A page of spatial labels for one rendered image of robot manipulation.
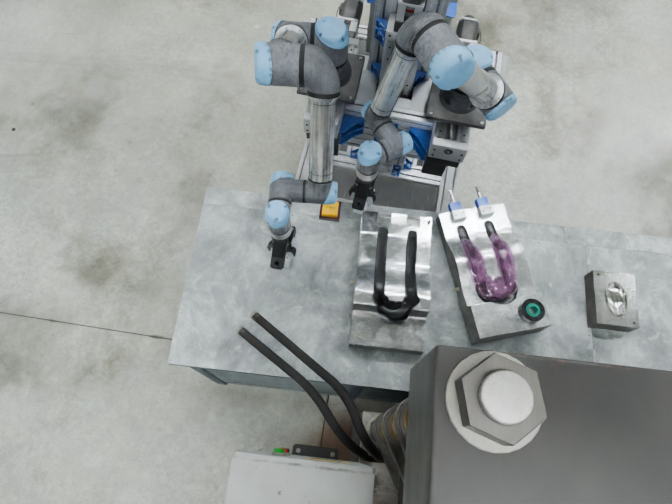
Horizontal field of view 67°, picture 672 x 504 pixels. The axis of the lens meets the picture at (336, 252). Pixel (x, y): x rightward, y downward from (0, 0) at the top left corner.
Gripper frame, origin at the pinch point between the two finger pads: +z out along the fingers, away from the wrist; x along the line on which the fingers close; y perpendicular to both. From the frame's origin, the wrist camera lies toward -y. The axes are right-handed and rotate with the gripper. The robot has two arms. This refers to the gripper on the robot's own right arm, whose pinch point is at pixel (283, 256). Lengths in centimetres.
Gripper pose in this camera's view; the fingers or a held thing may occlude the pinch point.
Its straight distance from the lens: 189.8
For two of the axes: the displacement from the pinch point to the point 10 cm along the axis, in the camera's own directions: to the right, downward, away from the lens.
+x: -9.8, -2.1, 0.6
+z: -0.2, 3.6, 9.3
